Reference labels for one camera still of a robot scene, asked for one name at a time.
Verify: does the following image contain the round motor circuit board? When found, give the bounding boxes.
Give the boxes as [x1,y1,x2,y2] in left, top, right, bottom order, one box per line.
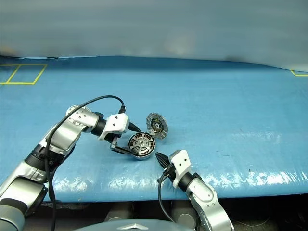
[145,112,169,140]

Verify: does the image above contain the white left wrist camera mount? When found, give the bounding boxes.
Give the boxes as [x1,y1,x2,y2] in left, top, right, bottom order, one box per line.
[98,113,129,141]

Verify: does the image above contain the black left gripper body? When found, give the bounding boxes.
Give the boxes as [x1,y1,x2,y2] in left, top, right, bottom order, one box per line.
[105,131,121,152]

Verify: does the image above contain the blue-grey robot torso with logo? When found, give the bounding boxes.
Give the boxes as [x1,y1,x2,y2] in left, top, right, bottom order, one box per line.
[76,218,185,231]

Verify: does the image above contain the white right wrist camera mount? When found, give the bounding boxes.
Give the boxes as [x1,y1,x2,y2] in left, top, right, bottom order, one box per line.
[168,149,192,189]

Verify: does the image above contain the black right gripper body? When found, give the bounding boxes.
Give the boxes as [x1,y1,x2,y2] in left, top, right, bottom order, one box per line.
[163,164,178,182]

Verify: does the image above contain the grey rounded robot leg part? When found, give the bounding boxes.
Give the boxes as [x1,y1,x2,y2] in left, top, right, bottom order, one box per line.
[103,204,133,222]
[171,201,201,224]

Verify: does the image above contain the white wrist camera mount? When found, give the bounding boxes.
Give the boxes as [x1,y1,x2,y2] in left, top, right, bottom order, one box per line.
[168,149,192,189]
[98,113,129,141]

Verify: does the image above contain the silver spoked rotor bell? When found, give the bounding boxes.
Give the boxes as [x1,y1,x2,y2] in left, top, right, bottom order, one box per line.
[127,132,157,161]

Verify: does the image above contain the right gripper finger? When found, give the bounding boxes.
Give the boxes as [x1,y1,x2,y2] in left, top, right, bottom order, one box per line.
[155,152,171,169]
[155,153,167,171]

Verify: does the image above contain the large yellow tape square outline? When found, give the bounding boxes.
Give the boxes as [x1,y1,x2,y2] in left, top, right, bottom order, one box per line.
[0,64,48,85]

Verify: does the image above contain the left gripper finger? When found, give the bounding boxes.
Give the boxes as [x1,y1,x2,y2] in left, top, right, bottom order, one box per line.
[128,122,141,133]
[112,145,132,155]

